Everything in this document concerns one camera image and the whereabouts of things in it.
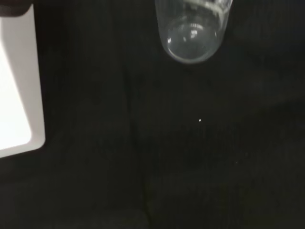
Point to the black bench cloth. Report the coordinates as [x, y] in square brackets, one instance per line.
[166, 143]

